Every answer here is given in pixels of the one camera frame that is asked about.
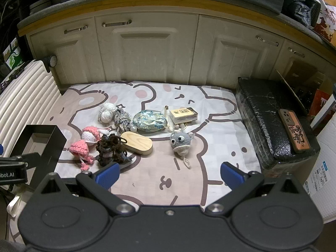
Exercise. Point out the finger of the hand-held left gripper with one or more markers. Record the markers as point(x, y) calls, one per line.
point(1, 149)
point(29, 158)

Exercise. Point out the phone in brown case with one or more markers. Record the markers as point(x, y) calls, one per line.
point(294, 131)

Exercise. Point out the white yarn ball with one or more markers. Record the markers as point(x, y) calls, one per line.
point(107, 113)

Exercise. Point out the black wrapped box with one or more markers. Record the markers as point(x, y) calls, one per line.
point(267, 120)

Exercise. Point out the pink white crochet bunny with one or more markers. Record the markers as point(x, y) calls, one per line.
point(90, 135)

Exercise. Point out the cream cabinet door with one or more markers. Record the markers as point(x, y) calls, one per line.
point(144, 55)
point(236, 63)
point(73, 57)
point(288, 65)

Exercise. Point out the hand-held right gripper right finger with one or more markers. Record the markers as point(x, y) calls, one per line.
point(231, 175)

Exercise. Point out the printed bear blanket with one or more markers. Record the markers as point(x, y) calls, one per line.
point(157, 168)

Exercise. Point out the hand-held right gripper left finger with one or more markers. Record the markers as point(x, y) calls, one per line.
point(107, 175)

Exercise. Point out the green white box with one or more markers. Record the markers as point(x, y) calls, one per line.
point(13, 55)

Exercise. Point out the white ribbed suitcase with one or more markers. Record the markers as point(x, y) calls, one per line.
point(29, 94)

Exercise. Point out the pink crochet doll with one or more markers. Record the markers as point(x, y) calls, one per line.
point(80, 149)

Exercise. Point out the black cardboard box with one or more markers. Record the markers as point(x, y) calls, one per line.
point(55, 147)

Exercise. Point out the red book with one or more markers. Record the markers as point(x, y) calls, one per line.
point(319, 102)

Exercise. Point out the oval wooden box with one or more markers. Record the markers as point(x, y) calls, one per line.
point(137, 143)

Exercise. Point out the dark puffer jacket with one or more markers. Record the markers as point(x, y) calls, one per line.
point(299, 2)

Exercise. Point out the brown yarn hair doll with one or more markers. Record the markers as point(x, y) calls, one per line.
point(110, 149)

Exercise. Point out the white labelled carton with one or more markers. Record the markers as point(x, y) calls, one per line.
point(325, 173)

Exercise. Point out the brown paper packet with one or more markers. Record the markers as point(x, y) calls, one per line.
point(183, 115)

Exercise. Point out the brown cardboard box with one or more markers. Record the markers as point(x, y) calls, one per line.
point(302, 78)

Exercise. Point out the grey crochet mouse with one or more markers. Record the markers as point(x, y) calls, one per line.
point(181, 141)

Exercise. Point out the red white printed bag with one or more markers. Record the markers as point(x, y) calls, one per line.
point(326, 23)

